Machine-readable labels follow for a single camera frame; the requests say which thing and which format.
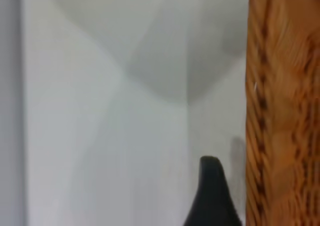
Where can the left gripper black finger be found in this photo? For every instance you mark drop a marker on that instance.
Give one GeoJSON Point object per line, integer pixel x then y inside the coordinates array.
{"type": "Point", "coordinates": [210, 198]}

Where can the light brown wicker basket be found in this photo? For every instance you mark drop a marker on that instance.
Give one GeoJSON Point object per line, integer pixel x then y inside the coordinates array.
{"type": "Point", "coordinates": [282, 111]}

